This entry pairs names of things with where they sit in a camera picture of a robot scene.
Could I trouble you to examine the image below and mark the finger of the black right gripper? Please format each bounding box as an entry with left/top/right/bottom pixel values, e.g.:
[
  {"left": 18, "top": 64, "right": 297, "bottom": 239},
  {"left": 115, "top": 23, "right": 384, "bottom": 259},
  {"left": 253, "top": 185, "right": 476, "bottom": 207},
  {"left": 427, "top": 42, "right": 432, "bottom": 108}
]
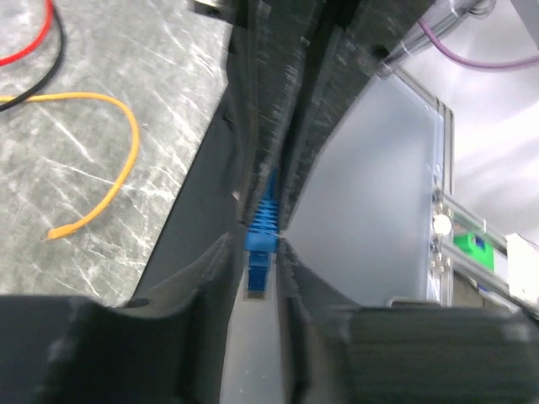
[
  {"left": 278, "top": 1, "right": 433, "bottom": 229},
  {"left": 227, "top": 1, "right": 323, "bottom": 223}
]

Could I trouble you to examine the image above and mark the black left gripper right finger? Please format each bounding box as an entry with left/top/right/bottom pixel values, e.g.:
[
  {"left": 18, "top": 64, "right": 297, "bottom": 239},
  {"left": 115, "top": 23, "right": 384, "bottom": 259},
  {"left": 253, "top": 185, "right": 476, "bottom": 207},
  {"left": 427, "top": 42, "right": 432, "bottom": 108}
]
[{"left": 276, "top": 240, "right": 538, "bottom": 403}]

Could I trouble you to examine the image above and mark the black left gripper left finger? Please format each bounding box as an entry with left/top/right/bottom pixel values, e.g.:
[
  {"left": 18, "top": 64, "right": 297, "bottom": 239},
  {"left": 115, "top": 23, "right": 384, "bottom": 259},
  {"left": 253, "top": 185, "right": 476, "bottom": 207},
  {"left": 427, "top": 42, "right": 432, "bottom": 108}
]
[{"left": 1, "top": 234, "right": 234, "bottom": 403}]

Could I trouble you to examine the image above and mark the orange ethernet cable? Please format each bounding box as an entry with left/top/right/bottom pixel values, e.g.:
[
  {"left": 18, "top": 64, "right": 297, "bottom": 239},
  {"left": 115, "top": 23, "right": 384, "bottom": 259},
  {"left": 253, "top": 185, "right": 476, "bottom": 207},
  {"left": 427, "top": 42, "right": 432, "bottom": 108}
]
[{"left": 0, "top": 92, "right": 141, "bottom": 242}]

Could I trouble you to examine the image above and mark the blue ethernet cable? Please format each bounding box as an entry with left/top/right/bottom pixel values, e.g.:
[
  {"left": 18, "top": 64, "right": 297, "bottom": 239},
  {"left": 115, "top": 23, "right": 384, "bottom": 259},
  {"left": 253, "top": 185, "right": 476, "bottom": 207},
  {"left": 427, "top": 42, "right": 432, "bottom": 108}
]
[{"left": 243, "top": 167, "right": 280, "bottom": 301}]

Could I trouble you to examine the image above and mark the red ethernet cable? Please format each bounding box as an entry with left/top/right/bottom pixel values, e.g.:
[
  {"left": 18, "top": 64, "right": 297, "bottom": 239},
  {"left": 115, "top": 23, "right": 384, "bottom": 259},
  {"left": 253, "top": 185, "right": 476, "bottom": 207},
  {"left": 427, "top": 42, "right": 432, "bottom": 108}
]
[{"left": 0, "top": 0, "right": 56, "bottom": 67}]

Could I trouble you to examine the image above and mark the black ethernet cable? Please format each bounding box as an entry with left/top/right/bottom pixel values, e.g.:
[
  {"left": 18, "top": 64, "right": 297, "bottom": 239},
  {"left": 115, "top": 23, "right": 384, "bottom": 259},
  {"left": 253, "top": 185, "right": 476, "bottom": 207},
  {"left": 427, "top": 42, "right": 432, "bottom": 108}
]
[{"left": 0, "top": 12, "right": 68, "bottom": 113}]

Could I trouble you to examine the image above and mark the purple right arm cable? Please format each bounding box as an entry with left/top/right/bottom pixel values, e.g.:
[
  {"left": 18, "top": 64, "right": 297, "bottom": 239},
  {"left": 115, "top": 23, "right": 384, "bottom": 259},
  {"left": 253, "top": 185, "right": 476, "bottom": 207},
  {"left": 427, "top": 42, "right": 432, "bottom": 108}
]
[{"left": 417, "top": 16, "right": 539, "bottom": 69}]

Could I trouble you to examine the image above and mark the aluminium rail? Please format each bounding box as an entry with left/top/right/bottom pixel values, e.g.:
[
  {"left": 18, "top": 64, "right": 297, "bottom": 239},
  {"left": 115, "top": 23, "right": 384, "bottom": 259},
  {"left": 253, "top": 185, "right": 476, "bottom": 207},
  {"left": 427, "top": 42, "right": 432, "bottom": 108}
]
[{"left": 393, "top": 70, "right": 538, "bottom": 316}]

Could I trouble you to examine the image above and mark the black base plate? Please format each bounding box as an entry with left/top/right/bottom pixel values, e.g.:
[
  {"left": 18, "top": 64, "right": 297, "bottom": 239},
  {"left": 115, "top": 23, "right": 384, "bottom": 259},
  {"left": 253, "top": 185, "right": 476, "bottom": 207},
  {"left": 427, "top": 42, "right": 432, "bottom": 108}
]
[{"left": 125, "top": 100, "right": 245, "bottom": 308}]

